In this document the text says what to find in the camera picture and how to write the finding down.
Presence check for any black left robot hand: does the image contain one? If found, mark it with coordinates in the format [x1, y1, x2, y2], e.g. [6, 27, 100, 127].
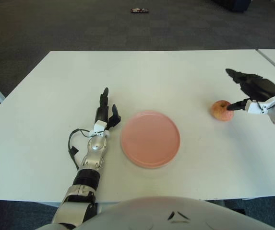
[94, 87, 122, 131]

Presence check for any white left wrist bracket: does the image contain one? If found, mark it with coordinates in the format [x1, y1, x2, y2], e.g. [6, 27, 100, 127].
[89, 120, 107, 137]

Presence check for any grey robot torso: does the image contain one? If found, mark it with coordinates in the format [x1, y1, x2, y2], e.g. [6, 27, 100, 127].
[35, 195, 275, 230]

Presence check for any pink round plate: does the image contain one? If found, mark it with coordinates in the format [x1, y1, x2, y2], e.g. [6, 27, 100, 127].
[120, 110, 181, 168]

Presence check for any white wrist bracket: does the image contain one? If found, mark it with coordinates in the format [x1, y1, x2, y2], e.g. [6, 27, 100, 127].
[89, 120, 107, 137]
[245, 97, 275, 115]

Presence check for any large black case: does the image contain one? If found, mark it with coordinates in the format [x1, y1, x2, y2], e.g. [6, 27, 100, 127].
[211, 0, 252, 13]

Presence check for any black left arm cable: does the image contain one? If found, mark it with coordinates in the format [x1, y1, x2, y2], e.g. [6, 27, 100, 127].
[67, 128, 92, 171]

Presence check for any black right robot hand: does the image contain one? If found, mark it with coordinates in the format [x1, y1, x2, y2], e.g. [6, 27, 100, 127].
[225, 69, 275, 112]

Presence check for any red yellow apple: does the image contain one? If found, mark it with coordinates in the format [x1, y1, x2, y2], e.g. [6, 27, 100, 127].
[211, 100, 234, 122]

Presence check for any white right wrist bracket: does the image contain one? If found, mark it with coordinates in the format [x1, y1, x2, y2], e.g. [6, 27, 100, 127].
[245, 97, 275, 115]

